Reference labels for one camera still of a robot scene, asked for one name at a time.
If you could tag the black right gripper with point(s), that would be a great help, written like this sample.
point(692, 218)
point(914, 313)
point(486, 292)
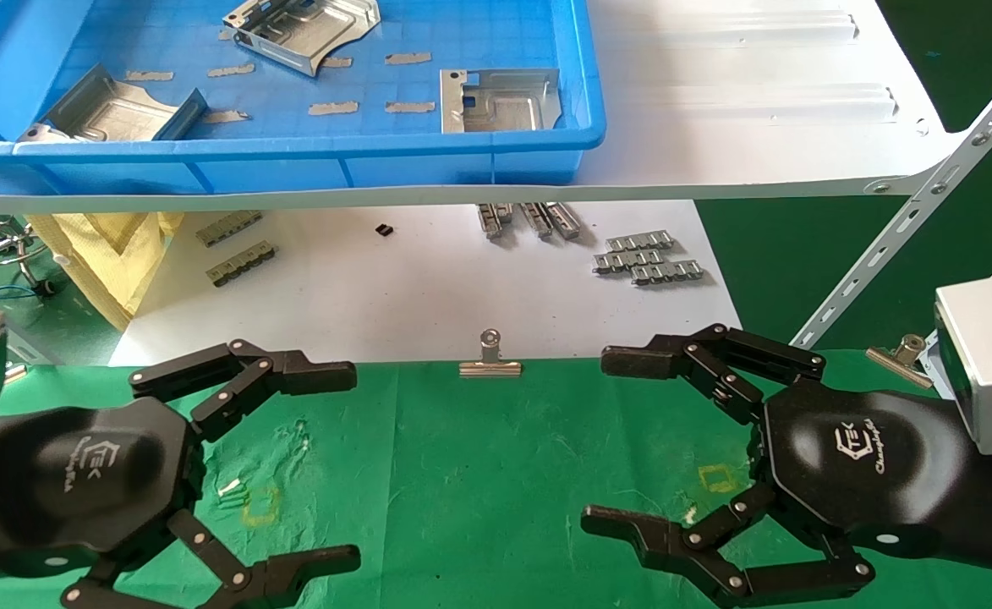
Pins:
point(859, 461)

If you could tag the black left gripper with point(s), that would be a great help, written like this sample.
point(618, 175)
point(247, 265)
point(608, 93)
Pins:
point(81, 474)

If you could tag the curved-edge stamped metal part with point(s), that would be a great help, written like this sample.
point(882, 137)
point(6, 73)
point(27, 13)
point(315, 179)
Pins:
point(293, 30)

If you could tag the small white scrap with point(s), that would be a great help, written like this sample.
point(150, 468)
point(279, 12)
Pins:
point(229, 487)
point(689, 513)

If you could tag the green table cloth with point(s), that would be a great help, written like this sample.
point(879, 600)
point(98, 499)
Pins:
point(462, 491)

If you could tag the tan connector strip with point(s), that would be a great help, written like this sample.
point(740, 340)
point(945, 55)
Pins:
point(229, 228)
point(242, 263)

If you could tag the white board sheet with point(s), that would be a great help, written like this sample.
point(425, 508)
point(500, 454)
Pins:
point(419, 288)

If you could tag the small black chip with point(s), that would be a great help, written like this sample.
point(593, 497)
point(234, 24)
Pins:
point(385, 229)

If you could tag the yellow cloth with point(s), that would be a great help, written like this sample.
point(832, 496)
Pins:
point(123, 262)

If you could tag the blue plastic bin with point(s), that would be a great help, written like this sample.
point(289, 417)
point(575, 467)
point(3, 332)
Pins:
point(377, 169)

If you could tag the white metal shelf board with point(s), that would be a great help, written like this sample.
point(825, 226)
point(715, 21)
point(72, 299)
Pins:
point(715, 127)

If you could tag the long white perforated strut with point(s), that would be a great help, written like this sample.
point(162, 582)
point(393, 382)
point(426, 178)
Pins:
point(910, 222)

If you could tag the square stamped metal part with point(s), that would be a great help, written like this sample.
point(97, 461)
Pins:
point(504, 106)

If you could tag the stamped metal part with flanges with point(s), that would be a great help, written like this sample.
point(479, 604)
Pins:
point(115, 110)

